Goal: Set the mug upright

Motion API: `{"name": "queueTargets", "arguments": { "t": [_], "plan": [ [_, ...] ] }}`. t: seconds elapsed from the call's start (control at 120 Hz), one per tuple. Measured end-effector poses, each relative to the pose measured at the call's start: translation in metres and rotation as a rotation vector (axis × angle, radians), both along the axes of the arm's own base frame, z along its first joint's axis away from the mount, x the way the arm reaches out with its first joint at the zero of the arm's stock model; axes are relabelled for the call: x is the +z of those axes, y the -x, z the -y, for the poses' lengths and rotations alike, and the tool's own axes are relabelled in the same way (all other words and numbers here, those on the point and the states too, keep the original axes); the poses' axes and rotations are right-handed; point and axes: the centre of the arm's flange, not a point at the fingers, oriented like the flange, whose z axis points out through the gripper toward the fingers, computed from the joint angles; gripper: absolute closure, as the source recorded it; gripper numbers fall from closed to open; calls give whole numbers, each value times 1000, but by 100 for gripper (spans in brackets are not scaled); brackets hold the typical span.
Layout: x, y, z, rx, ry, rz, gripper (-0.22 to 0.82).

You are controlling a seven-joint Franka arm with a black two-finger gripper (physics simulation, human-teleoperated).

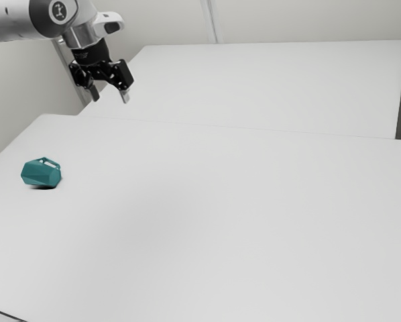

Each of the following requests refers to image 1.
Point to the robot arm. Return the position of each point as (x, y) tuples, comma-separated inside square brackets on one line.
[(26, 20)]

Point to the teal faceted mug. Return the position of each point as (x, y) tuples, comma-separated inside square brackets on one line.
[(40, 174)]

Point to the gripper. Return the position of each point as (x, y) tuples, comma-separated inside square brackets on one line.
[(89, 54)]

